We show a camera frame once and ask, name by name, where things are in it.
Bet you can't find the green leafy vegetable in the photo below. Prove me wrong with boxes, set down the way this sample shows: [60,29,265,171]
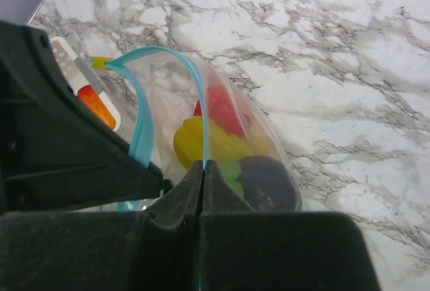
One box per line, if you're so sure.
[220,161,245,200]

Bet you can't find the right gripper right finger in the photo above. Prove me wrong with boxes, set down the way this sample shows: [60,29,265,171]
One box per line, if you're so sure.
[200,161,380,290]

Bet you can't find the white perforated plastic basket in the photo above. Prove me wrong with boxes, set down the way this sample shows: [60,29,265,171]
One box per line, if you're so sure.
[50,36,121,132]

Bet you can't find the red strawberry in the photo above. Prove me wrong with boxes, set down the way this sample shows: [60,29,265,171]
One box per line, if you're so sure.
[204,84,254,140]

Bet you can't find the yellow star fruit slice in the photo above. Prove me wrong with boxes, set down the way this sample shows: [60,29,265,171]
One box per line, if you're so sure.
[173,116,273,169]

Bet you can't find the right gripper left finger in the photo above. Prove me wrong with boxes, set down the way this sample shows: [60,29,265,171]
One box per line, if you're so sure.
[1,161,204,290]

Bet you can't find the black avocado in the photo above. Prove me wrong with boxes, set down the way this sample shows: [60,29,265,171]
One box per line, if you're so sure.
[237,155,302,212]

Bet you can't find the orange red mango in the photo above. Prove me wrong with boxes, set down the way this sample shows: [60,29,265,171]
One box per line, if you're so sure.
[77,85,116,130]

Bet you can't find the clear zip top bag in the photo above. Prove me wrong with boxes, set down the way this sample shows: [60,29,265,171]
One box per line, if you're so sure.
[91,46,303,212]

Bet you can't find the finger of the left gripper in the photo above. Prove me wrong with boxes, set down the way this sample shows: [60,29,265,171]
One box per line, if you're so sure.
[1,22,163,212]

